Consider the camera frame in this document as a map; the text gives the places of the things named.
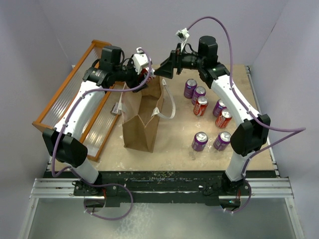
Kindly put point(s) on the aluminium front rail frame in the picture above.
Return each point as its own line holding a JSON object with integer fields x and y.
{"x": 54, "y": 212}

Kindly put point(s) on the purple soda can far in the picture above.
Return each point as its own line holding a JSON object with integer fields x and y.
{"x": 190, "y": 86}

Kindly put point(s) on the purple soda can front right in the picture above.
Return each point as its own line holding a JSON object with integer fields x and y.
{"x": 222, "y": 141}

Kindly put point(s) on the orange wooden framed tray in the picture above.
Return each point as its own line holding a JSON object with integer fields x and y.
{"x": 99, "y": 126}

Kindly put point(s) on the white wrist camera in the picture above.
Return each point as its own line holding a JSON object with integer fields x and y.
{"x": 183, "y": 36}
{"x": 140, "y": 60}

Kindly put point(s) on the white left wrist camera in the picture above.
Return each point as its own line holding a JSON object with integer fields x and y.
{"x": 140, "y": 60}

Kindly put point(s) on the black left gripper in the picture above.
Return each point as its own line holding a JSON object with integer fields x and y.
{"x": 134, "y": 83}

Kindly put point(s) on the purple soda can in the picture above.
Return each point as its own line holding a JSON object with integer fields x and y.
{"x": 218, "y": 108}
{"x": 199, "y": 142}
{"x": 190, "y": 86}
{"x": 198, "y": 92}
{"x": 222, "y": 141}

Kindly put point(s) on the small brown packet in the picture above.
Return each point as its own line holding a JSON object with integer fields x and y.
{"x": 116, "y": 109}

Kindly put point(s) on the brown canvas tote bag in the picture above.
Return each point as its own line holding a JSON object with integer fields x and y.
{"x": 141, "y": 113}

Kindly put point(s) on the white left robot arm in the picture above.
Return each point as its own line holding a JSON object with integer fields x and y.
{"x": 63, "y": 140}

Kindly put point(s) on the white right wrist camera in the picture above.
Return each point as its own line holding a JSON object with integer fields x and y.
{"x": 183, "y": 36}

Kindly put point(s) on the red cola can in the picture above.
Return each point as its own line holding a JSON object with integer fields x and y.
{"x": 148, "y": 74}
{"x": 200, "y": 106}
{"x": 223, "y": 119}

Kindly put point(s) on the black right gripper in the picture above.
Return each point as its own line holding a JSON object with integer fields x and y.
{"x": 166, "y": 68}

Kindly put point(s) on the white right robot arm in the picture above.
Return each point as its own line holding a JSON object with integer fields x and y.
{"x": 252, "y": 127}

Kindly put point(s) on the purple soda can front left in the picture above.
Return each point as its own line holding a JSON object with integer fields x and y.
{"x": 199, "y": 142}

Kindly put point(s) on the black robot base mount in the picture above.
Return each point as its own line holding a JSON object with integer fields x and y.
{"x": 167, "y": 187}

